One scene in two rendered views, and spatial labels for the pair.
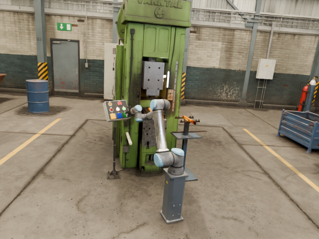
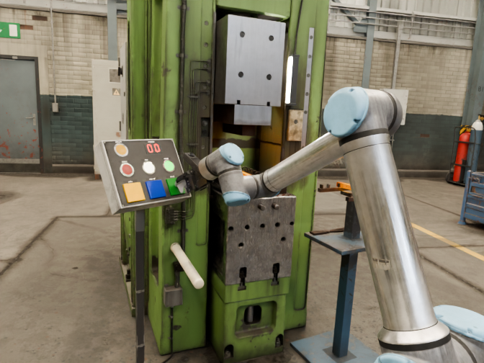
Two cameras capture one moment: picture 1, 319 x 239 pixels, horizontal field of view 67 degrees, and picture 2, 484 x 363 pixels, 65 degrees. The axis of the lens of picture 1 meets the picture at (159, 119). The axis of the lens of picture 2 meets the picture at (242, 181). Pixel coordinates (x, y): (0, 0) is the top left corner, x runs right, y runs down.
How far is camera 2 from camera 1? 192 cm
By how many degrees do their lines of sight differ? 10
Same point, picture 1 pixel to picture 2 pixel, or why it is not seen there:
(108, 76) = (103, 127)
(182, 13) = not seen: outside the picture
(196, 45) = not seen: hidden behind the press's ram
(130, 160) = (187, 328)
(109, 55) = (104, 83)
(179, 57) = (316, 16)
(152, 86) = (252, 94)
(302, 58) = (448, 88)
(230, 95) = not seen: hidden behind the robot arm
